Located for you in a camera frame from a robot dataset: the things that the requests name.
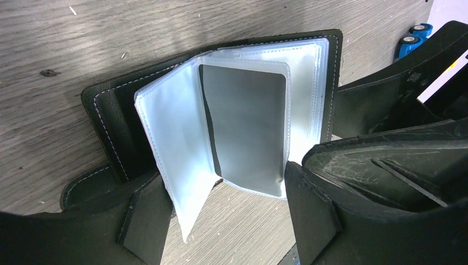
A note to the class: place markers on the black leather card holder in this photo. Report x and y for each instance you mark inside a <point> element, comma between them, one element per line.
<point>154,119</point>

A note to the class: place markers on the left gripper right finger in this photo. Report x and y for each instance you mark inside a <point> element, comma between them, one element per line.
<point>334,226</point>

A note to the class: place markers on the black credit card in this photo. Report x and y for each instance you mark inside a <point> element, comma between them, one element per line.
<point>246,112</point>

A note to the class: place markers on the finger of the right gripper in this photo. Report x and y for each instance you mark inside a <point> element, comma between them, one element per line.
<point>412,169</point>
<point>375,102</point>

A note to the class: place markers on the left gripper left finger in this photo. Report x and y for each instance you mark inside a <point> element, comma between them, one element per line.
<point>128,225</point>

